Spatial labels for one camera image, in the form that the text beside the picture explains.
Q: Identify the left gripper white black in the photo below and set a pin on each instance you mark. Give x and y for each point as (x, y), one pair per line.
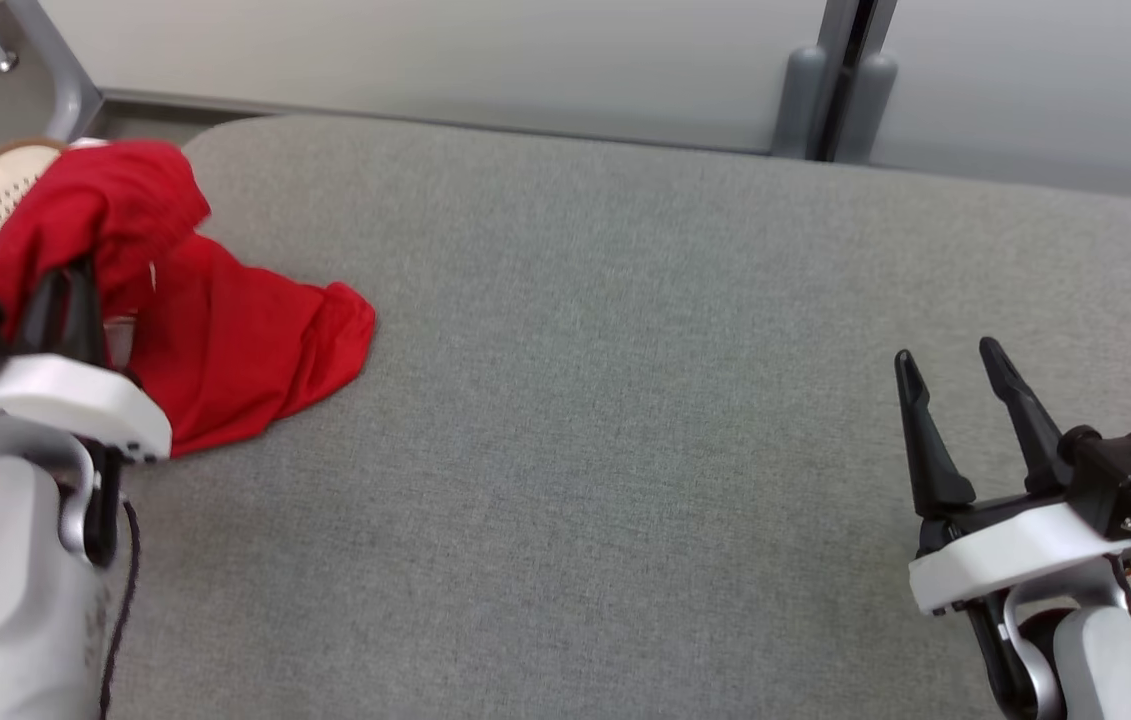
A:
(65, 395)

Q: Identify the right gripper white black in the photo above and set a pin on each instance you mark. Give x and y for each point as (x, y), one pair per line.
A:
(1005, 555)

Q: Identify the red shorts with white stripe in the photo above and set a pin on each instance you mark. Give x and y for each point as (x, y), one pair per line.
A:
(225, 350)

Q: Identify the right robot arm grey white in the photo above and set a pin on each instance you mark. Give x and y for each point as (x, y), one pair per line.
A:
(1105, 660)

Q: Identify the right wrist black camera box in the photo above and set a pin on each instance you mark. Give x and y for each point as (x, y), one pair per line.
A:
(1125, 475)

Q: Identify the thick grey metal frame leg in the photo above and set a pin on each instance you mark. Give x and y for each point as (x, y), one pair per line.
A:
(60, 70)

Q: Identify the grey cylindrical post bumper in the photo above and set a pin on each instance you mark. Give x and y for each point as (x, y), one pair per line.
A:
(873, 110)
(800, 100)

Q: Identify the dark grey partition frame post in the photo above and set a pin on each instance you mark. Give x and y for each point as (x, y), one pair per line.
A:
(850, 60)

